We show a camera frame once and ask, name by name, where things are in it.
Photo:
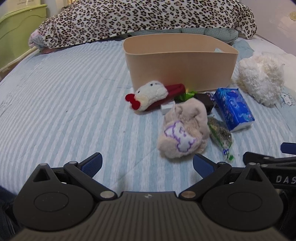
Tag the dark box with hole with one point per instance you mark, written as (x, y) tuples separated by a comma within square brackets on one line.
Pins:
[(206, 100)]

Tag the green wooden cabinet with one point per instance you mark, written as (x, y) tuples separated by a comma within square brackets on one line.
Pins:
[(16, 28)]

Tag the beige plush purple print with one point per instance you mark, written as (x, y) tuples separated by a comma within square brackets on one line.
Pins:
[(185, 130)]

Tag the small white box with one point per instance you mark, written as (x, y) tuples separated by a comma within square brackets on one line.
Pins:
[(166, 107)]

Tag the leopard print blanket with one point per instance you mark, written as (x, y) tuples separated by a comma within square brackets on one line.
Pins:
[(89, 21)]

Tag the teal quilted pillow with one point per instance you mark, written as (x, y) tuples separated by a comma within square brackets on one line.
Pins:
[(225, 35)]

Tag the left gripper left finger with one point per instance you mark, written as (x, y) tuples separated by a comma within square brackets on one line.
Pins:
[(83, 174)]

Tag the white fluffy plush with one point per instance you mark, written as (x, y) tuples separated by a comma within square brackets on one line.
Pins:
[(262, 77)]

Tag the beige plastic storage basket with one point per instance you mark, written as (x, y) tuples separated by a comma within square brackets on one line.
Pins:
[(200, 62)]

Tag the blue tissue pack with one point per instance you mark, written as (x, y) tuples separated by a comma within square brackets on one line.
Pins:
[(234, 109)]

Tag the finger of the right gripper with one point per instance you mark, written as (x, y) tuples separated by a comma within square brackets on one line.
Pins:
[(250, 157), (288, 147)]

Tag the white red plush toy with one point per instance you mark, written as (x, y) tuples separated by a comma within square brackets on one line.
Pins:
[(153, 94)]

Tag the green wrapper packet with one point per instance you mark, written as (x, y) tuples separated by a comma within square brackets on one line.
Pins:
[(184, 97)]

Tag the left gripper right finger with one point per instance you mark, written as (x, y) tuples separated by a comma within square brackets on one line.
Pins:
[(212, 174)]

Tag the green clear snack packet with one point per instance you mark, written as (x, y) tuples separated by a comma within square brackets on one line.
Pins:
[(220, 134)]

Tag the blue striped bed sheet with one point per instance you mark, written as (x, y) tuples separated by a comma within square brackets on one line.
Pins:
[(66, 105)]

